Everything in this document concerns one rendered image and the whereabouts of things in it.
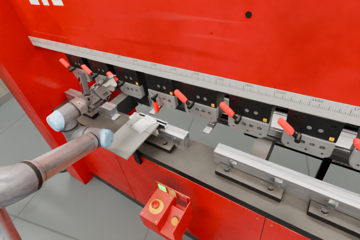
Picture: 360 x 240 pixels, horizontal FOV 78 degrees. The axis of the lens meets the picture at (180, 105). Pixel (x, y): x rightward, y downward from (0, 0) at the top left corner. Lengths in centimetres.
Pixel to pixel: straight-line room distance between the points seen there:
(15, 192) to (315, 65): 84
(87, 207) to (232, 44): 195
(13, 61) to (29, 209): 141
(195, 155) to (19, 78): 122
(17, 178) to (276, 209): 92
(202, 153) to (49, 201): 171
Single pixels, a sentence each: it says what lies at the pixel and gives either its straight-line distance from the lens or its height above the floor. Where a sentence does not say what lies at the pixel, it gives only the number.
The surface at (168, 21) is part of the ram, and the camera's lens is 81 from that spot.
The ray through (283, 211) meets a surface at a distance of 109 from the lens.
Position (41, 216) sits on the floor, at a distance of 250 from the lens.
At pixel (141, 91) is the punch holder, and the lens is 111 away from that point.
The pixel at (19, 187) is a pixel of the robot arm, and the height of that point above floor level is 135.
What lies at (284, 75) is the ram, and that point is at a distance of 72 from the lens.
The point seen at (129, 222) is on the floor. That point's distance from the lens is 210.
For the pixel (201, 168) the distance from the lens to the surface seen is 117.
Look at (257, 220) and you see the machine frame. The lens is 117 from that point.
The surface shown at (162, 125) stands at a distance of 122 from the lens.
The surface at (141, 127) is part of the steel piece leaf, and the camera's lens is 124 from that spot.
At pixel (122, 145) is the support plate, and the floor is 100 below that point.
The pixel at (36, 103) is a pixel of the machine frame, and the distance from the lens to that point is 186.
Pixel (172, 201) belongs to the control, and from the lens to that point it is 121.
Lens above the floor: 183
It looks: 38 degrees down
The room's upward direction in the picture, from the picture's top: 9 degrees counter-clockwise
